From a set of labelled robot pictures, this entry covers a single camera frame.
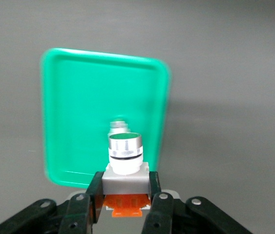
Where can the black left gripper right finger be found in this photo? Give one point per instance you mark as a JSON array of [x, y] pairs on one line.
[[160, 214]]

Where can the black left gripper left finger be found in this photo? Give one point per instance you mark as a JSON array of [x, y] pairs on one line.
[[79, 214]]

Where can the green push button orange base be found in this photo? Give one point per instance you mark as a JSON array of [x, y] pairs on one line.
[[125, 165]]

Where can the green plastic tray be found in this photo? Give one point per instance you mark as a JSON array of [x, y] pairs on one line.
[[84, 102]]

